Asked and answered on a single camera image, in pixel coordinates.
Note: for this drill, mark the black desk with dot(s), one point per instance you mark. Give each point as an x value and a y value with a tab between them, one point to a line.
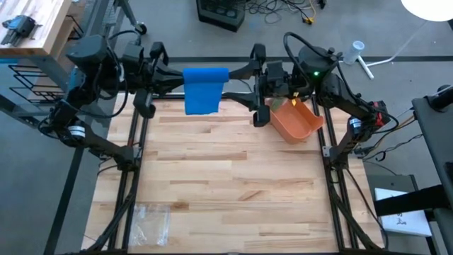
435	141

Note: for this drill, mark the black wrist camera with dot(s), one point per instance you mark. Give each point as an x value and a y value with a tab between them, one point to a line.
132	58
316	67

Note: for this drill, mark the blue elastic bandage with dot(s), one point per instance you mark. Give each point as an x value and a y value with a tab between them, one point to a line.
203	92

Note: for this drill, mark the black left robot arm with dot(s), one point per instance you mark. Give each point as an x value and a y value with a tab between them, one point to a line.
88	53

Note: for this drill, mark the black crate with red tool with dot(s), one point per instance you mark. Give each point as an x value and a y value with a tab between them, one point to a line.
380	106

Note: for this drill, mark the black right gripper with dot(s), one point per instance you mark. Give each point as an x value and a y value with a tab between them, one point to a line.
274	81

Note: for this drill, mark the white lamp stand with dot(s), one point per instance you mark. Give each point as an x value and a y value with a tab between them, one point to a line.
365	67

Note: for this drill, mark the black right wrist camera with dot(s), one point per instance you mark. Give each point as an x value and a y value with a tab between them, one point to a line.
316	67

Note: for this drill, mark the grey flat case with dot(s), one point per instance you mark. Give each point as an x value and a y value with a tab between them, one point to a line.
393	182

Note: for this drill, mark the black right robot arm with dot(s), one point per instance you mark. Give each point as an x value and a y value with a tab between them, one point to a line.
347	102

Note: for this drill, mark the wooden workbench with grey frame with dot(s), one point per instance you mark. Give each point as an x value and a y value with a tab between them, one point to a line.
35	21

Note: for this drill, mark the white box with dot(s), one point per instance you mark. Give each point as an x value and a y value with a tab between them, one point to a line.
403	223

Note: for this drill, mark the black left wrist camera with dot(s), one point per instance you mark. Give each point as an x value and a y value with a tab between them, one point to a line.
132	58

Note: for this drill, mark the white plastic bottle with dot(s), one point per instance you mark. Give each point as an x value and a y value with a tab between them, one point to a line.
354	52

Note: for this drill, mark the white round lamp shade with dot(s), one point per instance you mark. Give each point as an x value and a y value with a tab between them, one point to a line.
428	8

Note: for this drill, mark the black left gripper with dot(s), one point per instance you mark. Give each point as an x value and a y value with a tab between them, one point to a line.
154	78

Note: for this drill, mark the black computer case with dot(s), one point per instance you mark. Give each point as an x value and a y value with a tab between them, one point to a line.
219	17

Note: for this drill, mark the orange plastic bin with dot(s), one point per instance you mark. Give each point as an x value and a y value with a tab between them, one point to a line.
297	124

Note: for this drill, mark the black device on workbench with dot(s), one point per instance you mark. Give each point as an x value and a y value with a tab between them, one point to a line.
19	28

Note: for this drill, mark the black caster wheel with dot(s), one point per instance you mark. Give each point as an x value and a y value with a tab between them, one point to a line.
141	26

